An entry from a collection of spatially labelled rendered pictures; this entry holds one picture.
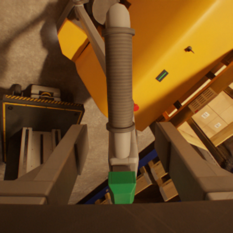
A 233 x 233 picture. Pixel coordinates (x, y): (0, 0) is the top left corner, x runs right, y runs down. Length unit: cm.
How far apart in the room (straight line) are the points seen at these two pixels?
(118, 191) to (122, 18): 22
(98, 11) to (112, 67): 91
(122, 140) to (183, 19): 68
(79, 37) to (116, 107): 103
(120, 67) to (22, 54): 150
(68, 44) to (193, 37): 77
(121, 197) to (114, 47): 20
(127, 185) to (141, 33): 76
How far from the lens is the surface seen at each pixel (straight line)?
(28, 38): 161
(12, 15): 157
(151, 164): 305
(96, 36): 67
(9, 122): 171
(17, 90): 170
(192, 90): 131
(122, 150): 24
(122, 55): 21
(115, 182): 24
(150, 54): 82
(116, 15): 21
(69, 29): 123
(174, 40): 82
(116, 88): 21
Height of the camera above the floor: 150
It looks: 41 degrees down
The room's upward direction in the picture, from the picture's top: 158 degrees clockwise
